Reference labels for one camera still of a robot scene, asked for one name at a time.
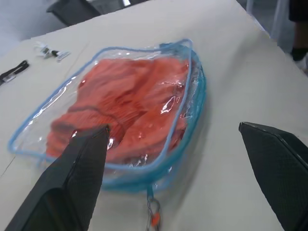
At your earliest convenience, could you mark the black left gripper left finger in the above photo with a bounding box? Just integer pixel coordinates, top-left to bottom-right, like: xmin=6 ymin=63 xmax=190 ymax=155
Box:
xmin=4 ymin=124 xmax=110 ymax=231

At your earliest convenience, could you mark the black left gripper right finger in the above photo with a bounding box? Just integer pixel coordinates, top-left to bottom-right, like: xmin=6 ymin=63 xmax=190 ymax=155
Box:
xmin=238 ymin=121 xmax=308 ymax=231

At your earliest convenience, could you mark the clear pouch with blue trim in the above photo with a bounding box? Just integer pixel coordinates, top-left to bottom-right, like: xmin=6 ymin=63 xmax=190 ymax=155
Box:
xmin=7 ymin=38 xmax=207 ymax=193

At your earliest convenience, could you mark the orange cloth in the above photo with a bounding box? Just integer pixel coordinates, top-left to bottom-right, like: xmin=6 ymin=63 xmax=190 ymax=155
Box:
xmin=45 ymin=56 xmax=193 ymax=164

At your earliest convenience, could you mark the silver zipper pull with orange bead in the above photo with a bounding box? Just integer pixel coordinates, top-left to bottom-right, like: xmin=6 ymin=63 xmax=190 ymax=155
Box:
xmin=146 ymin=185 xmax=161 ymax=231

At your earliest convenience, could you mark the small clear plastic clip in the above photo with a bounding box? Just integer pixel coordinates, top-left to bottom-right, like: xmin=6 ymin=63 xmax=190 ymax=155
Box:
xmin=34 ymin=41 xmax=72 ymax=63

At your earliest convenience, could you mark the person's leg with black sock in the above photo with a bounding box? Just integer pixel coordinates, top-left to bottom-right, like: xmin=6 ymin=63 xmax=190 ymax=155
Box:
xmin=288 ymin=0 xmax=308 ymax=70

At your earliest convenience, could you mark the dark chair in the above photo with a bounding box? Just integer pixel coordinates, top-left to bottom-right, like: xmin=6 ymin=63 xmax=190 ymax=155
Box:
xmin=46 ymin=0 xmax=128 ymax=26

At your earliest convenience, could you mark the black strap with clear buckle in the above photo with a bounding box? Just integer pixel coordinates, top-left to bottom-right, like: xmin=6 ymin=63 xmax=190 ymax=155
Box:
xmin=0 ymin=59 xmax=30 ymax=86

